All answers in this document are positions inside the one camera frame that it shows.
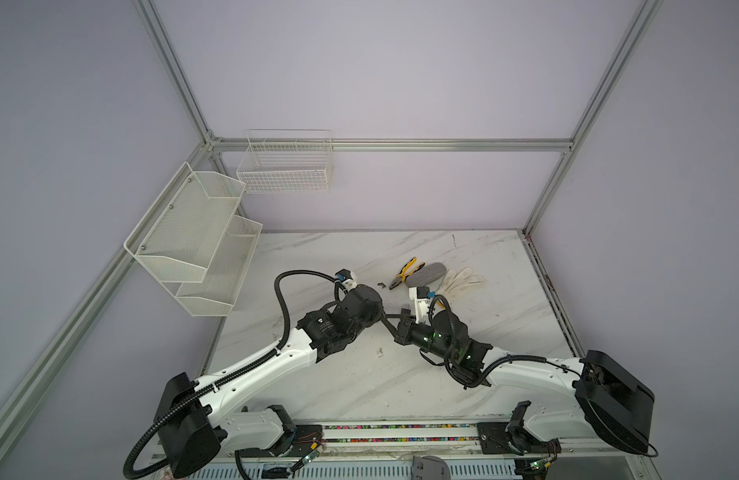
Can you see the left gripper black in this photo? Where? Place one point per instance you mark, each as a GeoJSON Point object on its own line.
{"type": "Point", "coordinates": [376, 314]}

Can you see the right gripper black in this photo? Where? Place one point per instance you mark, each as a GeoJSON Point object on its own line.
{"type": "Point", "coordinates": [402, 333]}

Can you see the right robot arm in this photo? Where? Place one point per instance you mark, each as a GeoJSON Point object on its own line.
{"type": "Point", "coordinates": [593, 396]}

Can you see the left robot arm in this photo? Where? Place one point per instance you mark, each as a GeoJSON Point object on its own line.
{"type": "Point", "coordinates": [193, 425]}

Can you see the yellow black pliers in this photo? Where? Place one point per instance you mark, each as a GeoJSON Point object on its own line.
{"type": "Point", "coordinates": [410, 267]}

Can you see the lower white mesh shelf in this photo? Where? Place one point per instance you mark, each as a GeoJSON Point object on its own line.
{"type": "Point", "coordinates": [217, 295]}

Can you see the white mesh shelf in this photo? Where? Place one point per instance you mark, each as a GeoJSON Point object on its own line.
{"type": "Point", "coordinates": [176, 241]}
{"type": "Point", "coordinates": [217, 295]}

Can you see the grey device at front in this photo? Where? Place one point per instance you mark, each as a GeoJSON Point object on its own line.
{"type": "Point", "coordinates": [430, 468]}

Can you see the upper white mesh shelf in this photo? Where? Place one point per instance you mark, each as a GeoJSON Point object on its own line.
{"type": "Point", "coordinates": [176, 241]}

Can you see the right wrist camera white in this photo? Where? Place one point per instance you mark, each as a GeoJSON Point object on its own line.
{"type": "Point", "coordinates": [421, 298]}

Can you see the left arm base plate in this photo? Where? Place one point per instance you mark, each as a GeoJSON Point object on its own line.
{"type": "Point", "coordinates": [297, 442]}

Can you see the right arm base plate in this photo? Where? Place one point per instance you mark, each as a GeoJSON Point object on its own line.
{"type": "Point", "coordinates": [501, 438]}

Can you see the white wire basket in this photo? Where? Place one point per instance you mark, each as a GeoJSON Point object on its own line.
{"type": "Point", "coordinates": [286, 161]}

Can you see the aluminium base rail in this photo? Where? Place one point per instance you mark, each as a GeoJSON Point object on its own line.
{"type": "Point", "coordinates": [385, 449]}

